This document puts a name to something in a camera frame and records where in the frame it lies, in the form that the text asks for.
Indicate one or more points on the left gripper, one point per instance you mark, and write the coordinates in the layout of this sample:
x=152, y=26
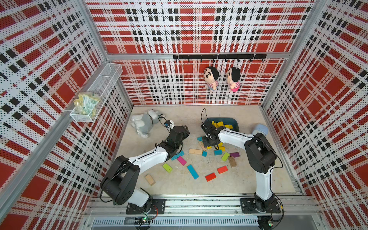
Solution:
x=185, y=132

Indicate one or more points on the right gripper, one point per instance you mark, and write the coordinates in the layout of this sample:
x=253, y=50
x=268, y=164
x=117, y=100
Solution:
x=205, y=143

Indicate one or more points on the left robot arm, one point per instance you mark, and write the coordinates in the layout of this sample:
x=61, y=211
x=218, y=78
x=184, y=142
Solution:
x=120, y=181

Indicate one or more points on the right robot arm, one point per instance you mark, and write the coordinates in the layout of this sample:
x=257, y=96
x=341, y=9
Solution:
x=261, y=156

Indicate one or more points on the printed natural wood block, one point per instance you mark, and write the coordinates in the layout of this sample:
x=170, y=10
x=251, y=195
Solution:
x=202, y=146

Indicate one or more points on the yellow block pile centre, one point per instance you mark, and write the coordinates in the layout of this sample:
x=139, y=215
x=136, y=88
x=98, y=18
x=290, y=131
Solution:
x=217, y=147

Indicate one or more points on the small teal block centre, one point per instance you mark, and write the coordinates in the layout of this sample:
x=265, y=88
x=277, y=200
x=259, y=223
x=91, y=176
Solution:
x=218, y=152

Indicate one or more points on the magenta block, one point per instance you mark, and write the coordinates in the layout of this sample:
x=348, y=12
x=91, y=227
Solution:
x=182, y=161

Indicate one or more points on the natural wood long block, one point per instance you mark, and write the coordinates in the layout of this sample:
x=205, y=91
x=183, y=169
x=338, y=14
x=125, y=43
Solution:
x=195, y=151

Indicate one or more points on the green block near-left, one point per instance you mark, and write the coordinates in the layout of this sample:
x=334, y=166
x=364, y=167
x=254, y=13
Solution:
x=167, y=168

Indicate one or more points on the light green block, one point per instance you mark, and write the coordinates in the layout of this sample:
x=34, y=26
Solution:
x=225, y=156

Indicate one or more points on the dark teal plastic bin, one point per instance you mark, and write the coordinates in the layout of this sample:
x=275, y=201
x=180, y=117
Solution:
x=226, y=120

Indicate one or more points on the purple block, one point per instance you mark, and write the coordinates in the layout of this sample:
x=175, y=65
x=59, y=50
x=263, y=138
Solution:
x=235, y=154

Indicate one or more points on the brown wooden block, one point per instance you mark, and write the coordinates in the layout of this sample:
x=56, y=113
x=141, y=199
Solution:
x=232, y=162

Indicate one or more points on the red block right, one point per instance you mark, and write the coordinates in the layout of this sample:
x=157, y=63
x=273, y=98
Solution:
x=222, y=169

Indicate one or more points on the red block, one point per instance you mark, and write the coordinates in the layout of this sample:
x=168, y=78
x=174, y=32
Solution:
x=210, y=177
x=222, y=169

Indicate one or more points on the long teal block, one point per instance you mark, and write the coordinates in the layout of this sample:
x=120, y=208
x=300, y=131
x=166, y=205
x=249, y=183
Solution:
x=193, y=172

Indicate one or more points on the grey plush husky toy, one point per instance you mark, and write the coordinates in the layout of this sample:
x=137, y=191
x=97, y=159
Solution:
x=143, y=123

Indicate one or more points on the red block left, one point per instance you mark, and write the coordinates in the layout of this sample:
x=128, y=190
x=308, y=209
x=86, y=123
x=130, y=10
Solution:
x=210, y=177

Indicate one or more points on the natural wood block near-left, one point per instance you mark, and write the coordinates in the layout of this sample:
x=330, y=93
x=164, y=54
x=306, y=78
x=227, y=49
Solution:
x=150, y=180

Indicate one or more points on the light blue alarm clock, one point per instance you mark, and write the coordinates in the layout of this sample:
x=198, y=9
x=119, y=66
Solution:
x=260, y=128

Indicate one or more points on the blue-shirt hanging plush doll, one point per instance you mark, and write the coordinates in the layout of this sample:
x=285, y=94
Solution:
x=211, y=76

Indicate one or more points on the pink-shirt hanging plush doll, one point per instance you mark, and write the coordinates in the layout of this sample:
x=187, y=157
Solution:
x=233, y=78

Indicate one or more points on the yellow-green packet in basket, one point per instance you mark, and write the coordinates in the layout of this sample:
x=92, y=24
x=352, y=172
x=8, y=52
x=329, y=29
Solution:
x=86, y=103

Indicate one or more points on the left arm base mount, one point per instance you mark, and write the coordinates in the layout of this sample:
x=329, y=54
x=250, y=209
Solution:
x=152, y=206

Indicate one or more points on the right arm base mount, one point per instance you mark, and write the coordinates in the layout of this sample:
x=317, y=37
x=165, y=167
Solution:
x=257, y=205

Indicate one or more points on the black hook rail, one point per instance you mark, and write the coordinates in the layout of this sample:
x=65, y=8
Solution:
x=219, y=56

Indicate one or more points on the white wire wall basket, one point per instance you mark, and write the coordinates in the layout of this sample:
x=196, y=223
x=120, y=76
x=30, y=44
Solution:
x=102, y=84

